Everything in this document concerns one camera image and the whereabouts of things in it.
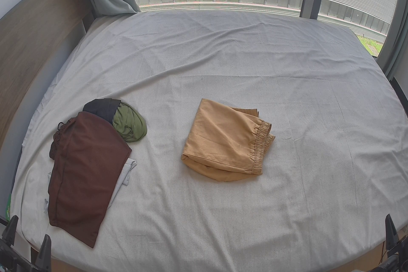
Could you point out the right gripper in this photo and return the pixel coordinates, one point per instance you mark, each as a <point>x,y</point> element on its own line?
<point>397,259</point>

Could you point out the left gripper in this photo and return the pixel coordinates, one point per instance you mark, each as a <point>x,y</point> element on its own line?
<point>16,259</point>

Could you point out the tan shorts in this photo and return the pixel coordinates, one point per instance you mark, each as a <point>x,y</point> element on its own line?
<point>216,136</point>

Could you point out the bed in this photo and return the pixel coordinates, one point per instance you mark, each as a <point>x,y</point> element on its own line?
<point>223,57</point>

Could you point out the green printed object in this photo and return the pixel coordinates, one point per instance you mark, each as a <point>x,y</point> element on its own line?
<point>8,207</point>

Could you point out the brown shorts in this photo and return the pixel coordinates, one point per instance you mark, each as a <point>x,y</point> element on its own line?
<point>86,175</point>

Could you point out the white garment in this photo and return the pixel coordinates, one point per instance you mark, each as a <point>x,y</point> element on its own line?
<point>126,172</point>

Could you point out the black garment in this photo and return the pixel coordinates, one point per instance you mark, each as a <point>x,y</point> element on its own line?
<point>98,108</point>

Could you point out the green garment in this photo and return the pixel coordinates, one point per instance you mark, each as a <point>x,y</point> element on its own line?
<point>129,124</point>

